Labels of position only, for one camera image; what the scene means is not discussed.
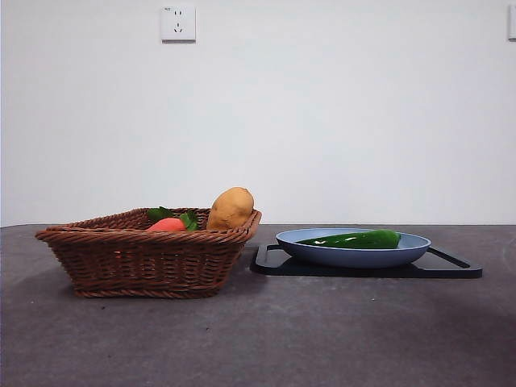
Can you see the blue round plate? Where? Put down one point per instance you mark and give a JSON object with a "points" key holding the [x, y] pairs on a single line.
{"points": [[354, 257]]}

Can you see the white wall plate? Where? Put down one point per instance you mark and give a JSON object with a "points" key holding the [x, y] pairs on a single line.
{"points": [[512, 22]]}

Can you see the brown potato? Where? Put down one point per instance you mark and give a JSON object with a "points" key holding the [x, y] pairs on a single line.
{"points": [[230, 209]]}

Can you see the brown wicker basket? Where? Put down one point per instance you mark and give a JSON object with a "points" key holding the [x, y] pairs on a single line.
{"points": [[141, 262]]}

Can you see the orange carrot with green leaves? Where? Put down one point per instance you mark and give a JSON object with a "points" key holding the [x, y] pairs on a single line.
{"points": [[167, 225]]}

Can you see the white wall socket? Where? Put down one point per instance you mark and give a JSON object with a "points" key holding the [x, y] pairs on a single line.
{"points": [[178, 23]]}

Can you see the green pepper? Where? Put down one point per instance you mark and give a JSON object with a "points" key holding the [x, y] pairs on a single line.
{"points": [[363, 240]]}

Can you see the black rectangular tray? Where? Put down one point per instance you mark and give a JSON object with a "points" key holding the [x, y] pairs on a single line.
{"points": [[266, 265]]}

